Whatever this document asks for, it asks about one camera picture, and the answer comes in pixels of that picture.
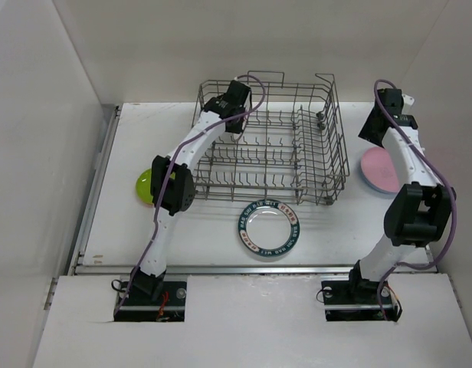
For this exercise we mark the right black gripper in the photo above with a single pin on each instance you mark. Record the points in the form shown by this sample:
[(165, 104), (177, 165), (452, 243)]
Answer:
[(366, 133)]

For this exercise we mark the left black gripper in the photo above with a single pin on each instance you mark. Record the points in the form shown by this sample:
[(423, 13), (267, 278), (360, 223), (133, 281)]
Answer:
[(236, 128)]

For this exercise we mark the pink plastic plate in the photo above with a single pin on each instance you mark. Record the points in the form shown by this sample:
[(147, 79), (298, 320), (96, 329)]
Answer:
[(376, 164)]

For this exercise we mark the blue plastic plate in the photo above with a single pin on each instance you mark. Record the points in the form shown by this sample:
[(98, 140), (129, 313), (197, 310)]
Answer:
[(373, 187)]

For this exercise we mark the grey wire dish rack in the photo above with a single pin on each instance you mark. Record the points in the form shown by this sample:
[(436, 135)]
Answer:
[(292, 147)]

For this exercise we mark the lime green plastic plate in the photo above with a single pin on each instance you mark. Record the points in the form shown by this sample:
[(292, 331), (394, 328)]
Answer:
[(143, 186)]

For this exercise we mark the white plate green lettered rim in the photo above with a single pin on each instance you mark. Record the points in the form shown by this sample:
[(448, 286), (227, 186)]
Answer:
[(269, 229)]

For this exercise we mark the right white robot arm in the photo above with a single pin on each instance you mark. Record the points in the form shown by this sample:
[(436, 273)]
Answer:
[(423, 207)]

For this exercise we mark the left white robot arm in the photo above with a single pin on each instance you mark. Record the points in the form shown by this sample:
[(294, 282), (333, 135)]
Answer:
[(172, 182)]

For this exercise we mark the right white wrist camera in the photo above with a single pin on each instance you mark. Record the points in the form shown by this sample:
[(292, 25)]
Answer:
[(408, 102)]

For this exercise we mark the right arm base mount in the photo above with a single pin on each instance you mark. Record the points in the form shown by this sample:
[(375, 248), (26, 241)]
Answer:
[(342, 305)]

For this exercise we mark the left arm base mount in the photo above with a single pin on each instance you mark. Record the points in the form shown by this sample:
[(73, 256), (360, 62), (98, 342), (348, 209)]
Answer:
[(166, 305)]

